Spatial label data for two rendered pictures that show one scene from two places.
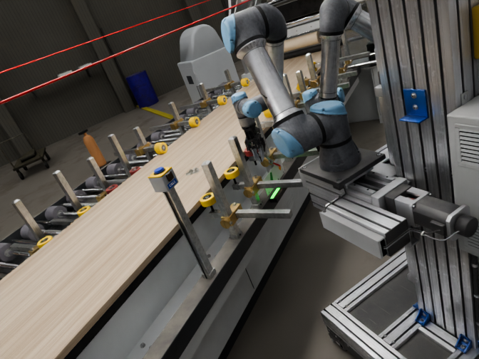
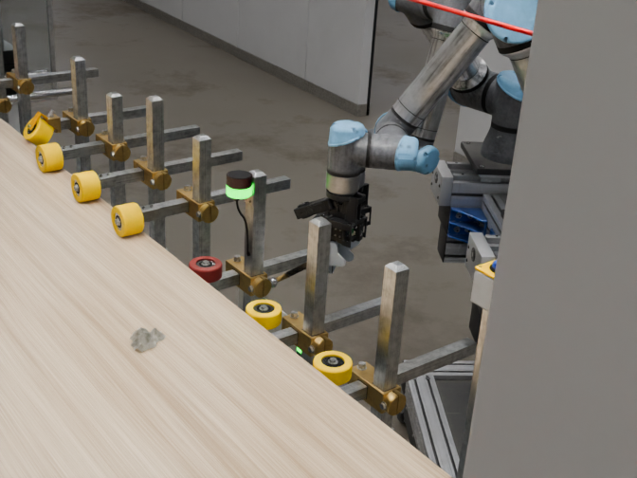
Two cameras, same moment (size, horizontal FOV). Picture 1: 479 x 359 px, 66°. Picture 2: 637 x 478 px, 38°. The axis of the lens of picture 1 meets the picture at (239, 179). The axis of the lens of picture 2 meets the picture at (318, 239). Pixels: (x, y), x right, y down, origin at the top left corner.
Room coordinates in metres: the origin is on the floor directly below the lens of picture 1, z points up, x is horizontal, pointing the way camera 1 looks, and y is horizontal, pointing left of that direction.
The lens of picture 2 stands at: (1.24, 1.72, 1.93)
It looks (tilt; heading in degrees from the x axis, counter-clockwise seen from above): 26 degrees down; 285
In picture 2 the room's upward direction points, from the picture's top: 4 degrees clockwise
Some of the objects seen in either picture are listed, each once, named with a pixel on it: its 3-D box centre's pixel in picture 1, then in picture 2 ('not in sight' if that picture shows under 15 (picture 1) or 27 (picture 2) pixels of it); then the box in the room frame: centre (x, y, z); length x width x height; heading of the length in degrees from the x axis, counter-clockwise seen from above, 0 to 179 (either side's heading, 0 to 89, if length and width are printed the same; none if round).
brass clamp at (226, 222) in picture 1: (231, 216); (376, 389); (1.51, 0.10, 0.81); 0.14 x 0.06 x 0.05; 143
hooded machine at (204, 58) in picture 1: (207, 71); not in sight; (6.66, -0.16, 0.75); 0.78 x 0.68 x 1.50; 110
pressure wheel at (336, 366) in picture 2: (210, 205); (331, 382); (1.60, 0.18, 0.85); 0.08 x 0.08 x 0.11
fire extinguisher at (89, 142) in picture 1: (93, 149); not in sight; (5.95, 2.05, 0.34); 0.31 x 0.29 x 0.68; 108
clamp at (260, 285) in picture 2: (269, 157); (246, 277); (1.92, -0.20, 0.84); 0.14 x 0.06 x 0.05; 143
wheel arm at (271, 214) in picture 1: (248, 214); (401, 374); (1.48, 0.02, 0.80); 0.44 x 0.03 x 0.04; 53
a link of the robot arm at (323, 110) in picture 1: (328, 120); not in sight; (1.20, -0.36, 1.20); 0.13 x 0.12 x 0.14; 102
